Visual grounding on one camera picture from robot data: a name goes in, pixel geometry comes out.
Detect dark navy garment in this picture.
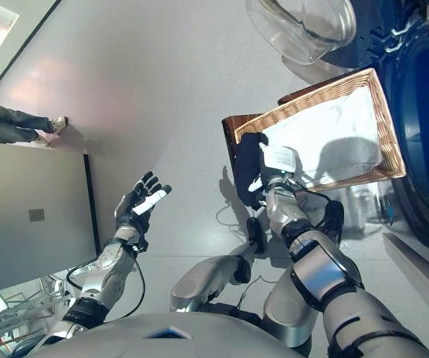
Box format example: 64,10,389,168
234,131,271,212

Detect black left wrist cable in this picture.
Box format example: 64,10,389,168
66,257,146,318

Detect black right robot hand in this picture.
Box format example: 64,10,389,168
248,141,301,195

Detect silver left robot leg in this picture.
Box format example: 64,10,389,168
169,217,266,313

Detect wicker laundry basket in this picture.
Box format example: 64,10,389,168
234,68,407,195

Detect silver right robot leg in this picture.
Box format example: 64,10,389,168
262,201,345,348

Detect blue white chest emblem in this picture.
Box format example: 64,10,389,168
146,326,192,339

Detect grey front-load washing machine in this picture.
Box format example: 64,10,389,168
348,0,429,325

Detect thin white floor cable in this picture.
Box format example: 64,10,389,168
216,203,275,310

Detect white tube stand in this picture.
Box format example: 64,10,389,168
0,275,73,351

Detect person legs in jeans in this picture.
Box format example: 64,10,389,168
0,100,54,145

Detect grey panel with blue edge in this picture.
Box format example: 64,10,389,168
0,141,101,295

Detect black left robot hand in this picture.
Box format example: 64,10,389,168
113,170,173,234

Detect grey robot torso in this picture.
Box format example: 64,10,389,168
23,313,301,358

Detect glossy brown stand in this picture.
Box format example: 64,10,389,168
221,70,368,187

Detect washing machine glass door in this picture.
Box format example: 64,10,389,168
245,0,424,74

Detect silver robot leg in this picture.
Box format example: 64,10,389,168
262,201,345,348
169,217,266,313

